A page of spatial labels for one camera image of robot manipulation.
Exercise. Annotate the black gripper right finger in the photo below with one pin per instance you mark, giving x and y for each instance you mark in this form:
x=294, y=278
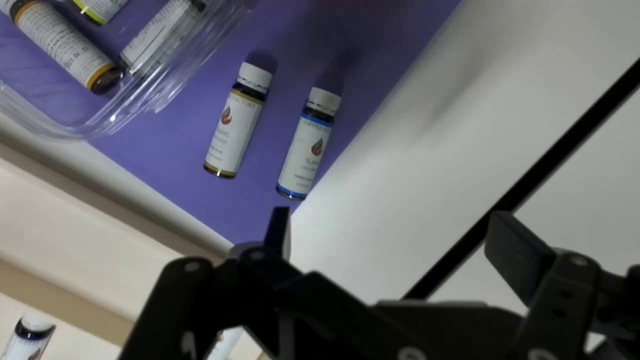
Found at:
x=573, y=301

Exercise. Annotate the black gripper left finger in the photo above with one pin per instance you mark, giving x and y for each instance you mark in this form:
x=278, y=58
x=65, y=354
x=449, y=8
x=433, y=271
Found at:
x=201, y=301

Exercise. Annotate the small white bottle blue band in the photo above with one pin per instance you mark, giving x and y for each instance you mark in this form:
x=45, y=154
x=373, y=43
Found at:
x=306, y=146

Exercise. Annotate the light wooden compartment tray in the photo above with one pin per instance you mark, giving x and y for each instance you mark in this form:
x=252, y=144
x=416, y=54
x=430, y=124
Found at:
x=81, y=232

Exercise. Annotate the clear plastic container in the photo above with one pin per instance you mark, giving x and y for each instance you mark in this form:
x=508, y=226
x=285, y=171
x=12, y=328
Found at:
x=153, y=92

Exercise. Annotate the small white labelled bottle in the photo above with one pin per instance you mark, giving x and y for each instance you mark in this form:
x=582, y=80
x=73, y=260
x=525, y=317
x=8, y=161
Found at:
x=63, y=43
x=163, y=30
x=101, y=6

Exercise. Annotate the purple mat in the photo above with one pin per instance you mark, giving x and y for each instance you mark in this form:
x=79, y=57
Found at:
x=373, y=41

